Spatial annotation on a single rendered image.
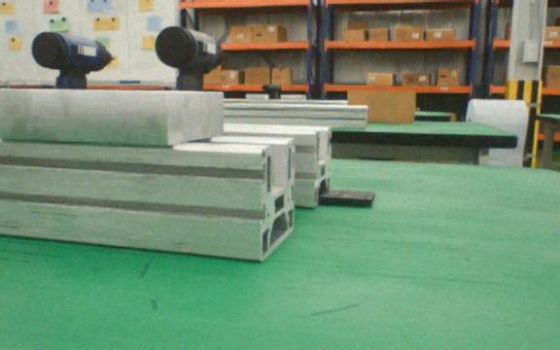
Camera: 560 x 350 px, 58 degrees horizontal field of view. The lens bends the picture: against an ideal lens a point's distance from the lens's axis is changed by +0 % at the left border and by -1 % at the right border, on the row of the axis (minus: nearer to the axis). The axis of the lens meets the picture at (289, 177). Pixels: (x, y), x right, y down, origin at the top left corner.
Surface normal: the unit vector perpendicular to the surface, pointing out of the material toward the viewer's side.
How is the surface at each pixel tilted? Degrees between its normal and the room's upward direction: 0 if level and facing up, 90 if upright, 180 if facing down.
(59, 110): 90
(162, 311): 0
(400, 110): 89
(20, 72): 90
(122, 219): 90
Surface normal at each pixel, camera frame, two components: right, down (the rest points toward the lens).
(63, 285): 0.01, -0.99
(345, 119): -0.20, 0.15
